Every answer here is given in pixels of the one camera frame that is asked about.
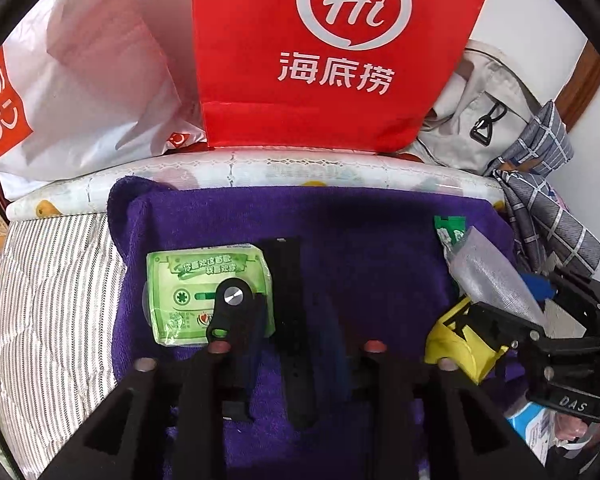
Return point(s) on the green tissue pack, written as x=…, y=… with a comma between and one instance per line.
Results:
x=180, y=290

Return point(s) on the purple towel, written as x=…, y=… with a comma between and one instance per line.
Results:
x=380, y=250

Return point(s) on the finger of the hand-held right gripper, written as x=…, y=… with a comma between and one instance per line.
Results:
x=536, y=285
x=505, y=322

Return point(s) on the yellow black packet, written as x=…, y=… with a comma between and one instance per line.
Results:
x=455, y=350

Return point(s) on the grey striped bed sheet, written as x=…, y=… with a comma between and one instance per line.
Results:
x=55, y=310

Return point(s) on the light blue white packet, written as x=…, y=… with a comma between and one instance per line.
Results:
x=535, y=430

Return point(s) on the red paper bag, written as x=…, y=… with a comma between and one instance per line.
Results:
x=305, y=120

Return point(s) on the clear plastic wrapper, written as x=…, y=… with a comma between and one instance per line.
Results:
x=495, y=275

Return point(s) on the beige canvas bag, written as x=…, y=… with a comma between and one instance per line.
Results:
x=460, y=125

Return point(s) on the white patterned table cover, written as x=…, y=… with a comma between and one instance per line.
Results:
x=280, y=170

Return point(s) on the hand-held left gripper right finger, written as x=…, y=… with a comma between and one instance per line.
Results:
x=341, y=355

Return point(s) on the white plastic shopping bag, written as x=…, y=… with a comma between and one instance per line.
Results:
x=90, y=85

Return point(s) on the green stick sachet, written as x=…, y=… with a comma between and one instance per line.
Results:
x=447, y=230

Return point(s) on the wooden frame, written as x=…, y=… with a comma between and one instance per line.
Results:
x=587, y=85

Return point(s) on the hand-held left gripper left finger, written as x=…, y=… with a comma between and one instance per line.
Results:
x=245, y=360

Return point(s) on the grey plaid cloth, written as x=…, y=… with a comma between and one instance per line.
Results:
x=550, y=215

